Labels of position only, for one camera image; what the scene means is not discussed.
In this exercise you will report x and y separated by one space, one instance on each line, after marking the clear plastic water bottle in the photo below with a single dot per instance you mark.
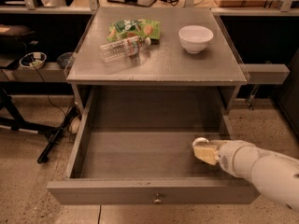
127 47

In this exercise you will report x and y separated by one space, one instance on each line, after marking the green chip bag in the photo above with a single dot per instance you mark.
119 30

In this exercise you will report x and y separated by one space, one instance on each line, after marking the red coke can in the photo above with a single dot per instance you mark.
200 141

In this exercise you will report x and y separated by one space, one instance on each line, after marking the black stand legs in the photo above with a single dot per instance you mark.
18 123

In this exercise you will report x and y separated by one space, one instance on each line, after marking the grey cabinet with top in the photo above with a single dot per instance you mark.
166 63

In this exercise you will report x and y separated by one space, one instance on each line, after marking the dark round dish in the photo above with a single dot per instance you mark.
65 59

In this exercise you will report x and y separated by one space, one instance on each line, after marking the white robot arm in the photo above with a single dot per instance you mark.
274 175

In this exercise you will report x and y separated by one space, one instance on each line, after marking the metal drawer knob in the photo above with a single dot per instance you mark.
157 199

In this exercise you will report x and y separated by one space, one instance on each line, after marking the open grey top drawer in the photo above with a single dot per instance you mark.
135 142

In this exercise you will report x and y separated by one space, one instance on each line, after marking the white bowl with cables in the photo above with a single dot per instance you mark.
33 60

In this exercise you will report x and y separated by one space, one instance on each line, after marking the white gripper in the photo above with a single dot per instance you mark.
231 157

